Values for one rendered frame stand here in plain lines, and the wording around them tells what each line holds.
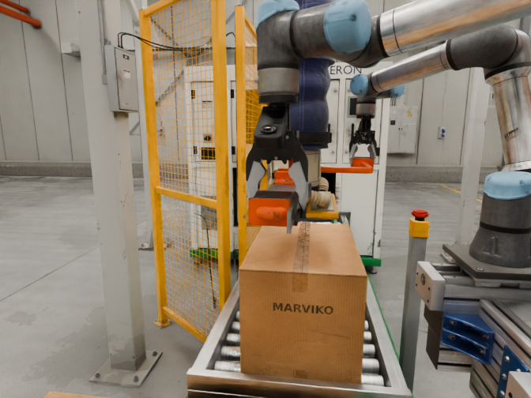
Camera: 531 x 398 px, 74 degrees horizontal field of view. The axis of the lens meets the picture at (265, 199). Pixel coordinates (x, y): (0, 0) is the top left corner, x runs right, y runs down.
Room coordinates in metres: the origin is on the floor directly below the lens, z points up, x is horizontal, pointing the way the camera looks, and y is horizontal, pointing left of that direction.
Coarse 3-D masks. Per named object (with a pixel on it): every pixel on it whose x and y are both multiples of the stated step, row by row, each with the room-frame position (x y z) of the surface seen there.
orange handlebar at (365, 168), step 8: (328, 168) 1.25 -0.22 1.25; (336, 168) 1.25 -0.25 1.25; (344, 168) 1.24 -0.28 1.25; (352, 168) 1.24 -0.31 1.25; (360, 168) 1.24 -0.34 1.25; (368, 168) 1.23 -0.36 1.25; (280, 184) 0.86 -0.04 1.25; (264, 208) 0.59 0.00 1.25; (272, 208) 0.59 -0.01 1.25; (280, 208) 0.59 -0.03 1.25; (264, 216) 0.59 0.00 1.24; (272, 216) 0.59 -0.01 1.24; (280, 216) 0.59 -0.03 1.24
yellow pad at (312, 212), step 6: (312, 204) 1.16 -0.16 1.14; (330, 204) 1.16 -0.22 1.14; (336, 204) 1.19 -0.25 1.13; (312, 210) 1.09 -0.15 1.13; (318, 210) 1.08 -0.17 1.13; (324, 210) 1.08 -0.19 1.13; (330, 210) 1.08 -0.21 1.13; (336, 210) 1.09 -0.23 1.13; (312, 216) 1.06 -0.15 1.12; (318, 216) 1.06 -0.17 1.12; (324, 216) 1.06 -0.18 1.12; (330, 216) 1.05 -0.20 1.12; (336, 216) 1.05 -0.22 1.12
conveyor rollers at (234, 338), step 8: (232, 328) 1.39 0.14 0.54; (232, 336) 1.31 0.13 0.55; (368, 336) 1.31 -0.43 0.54; (232, 344) 1.29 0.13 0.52; (368, 344) 1.25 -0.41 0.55; (224, 352) 1.21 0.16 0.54; (232, 352) 1.21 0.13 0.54; (368, 352) 1.22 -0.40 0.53; (232, 360) 1.21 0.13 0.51; (368, 360) 1.15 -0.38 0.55; (376, 360) 1.15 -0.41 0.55; (216, 368) 1.12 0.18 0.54; (224, 368) 1.12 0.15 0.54; (232, 368) 1.12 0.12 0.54; (368, 368) 1.13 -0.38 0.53; (376, 368) 1.13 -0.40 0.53; (368, 376) 1.07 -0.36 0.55; (376, 376) 1.07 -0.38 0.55; (368, 384) 1.05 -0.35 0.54; (376, 384) 1.04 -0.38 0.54
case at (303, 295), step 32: (320, 224) 1.58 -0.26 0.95; (256, 256) 1.16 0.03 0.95; (288, 256) 1.16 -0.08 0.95; (320, 256) 1.16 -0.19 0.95; (352, 256) 1.16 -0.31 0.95; (256, 288) 1.04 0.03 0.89; (288, 288) 1.03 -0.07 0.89; (320, 288) 1.02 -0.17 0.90; (352, 288) 1.00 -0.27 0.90; (256, 320) 1.04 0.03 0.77; (288, 320) 1.03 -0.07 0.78; (320, 320) 1.02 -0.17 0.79; (352, 320) 1.00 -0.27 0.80; (256, 352) 1.04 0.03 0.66; (288, 352) 1.03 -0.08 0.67; (320, 352) 1.01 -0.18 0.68; (352, 352) 1.00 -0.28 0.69
